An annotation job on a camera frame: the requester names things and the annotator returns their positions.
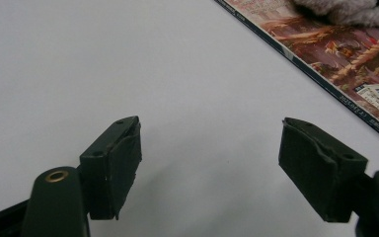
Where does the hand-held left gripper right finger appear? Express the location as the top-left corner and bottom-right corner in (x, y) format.
(277, 117), (370, 223)

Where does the striped fuzzy sock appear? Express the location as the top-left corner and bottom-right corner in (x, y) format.
(290, 0), (379, 29)

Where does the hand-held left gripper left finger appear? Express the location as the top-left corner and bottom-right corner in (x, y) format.
(78, 115), (143, 221)

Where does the glossy magazine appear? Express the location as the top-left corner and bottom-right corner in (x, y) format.
(213, 0), (379, 149)

